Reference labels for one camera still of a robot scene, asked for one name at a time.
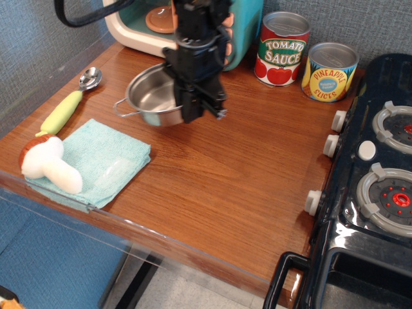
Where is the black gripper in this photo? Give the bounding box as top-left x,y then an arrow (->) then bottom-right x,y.
162,38 -> 227,124

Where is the stainless steel pot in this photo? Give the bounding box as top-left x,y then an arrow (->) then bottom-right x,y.
113,64 -> 183,127

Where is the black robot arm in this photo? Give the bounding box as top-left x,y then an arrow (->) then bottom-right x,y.
162,1 -> 232,124

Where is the toy microwave teal cream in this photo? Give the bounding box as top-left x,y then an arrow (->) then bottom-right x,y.
105,1 -> 263,71

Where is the teal folded cloth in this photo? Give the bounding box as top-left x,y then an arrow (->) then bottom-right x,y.
24,119 -> 151,211

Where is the tomato sauce can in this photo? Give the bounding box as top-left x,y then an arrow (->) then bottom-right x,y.
254,11 -> 311,86

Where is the pineapple slices can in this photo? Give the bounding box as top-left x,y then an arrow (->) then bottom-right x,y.
301,42 -> 359,102

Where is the plush white mushroom toy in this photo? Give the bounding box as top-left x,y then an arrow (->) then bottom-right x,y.
19,134 -> 83,194

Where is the clear acrylic barrier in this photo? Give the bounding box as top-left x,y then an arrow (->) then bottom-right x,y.
0,35 -> 271,309

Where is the black toy stove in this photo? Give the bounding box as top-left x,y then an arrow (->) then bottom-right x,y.
264,53 -> 411,308

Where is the spoon with yellow handle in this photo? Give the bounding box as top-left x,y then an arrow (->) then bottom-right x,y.
35,67 -> 102,137

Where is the black braided cable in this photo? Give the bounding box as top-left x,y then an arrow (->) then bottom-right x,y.
53,0 -> 136,28

